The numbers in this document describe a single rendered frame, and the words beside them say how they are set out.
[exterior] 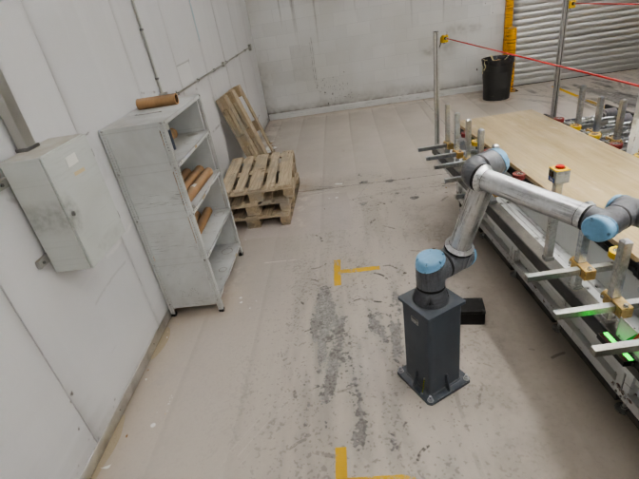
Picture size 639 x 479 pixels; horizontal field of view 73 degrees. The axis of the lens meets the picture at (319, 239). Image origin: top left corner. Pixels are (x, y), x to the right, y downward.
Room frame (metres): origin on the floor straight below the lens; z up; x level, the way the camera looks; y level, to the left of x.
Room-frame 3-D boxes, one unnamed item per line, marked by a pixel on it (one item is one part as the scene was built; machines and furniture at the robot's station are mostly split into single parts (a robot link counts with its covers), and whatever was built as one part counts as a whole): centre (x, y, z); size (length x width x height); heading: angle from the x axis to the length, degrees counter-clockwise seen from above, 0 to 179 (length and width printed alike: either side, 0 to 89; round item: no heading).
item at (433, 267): (1.84, -0.55, 0.79); 0.17 x 0.15 x 0.18; 117
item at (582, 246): (1.62, -1.19, 0.92); 0.03 x 0.03 x 0.48; 88
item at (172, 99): (3.42, 1.03, 1.59); 0.30 x 0.08 x 0.08; 84
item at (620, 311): (1.35, -1.18, 0.81); 0.13 x 0.06 x 0.05; 178
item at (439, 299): (1.84, -0.54, 0.65); 0.19 x 0.19 x 0.10
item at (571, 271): (1.58, -1.13, 0.82); 0.43 x 0.03 x 0.04; 88
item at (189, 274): (3.31, 1.03, 0.78); 0.90 x 0.45 x 1.55; 174
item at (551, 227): (1.88, -1.19, 0.93); 0.05 x 0.05 x 0.45; 88
